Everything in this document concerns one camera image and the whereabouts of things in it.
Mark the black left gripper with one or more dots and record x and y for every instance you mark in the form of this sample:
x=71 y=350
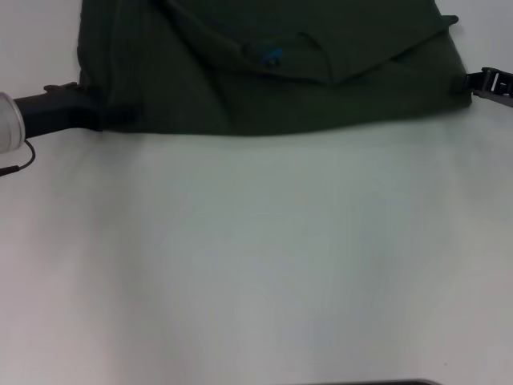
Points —
x=60 y=112

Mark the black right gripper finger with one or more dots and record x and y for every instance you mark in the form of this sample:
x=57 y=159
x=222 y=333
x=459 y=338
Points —
x=489 y=86

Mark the dark green FREE t-shirt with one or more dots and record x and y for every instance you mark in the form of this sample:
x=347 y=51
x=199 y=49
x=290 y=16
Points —
x=260 y=92

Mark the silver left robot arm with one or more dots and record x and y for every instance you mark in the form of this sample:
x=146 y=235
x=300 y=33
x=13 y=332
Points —
x=10 y=120

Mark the dark rounded panel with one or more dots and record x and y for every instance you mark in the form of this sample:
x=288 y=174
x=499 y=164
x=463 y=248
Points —
x=401 y=382

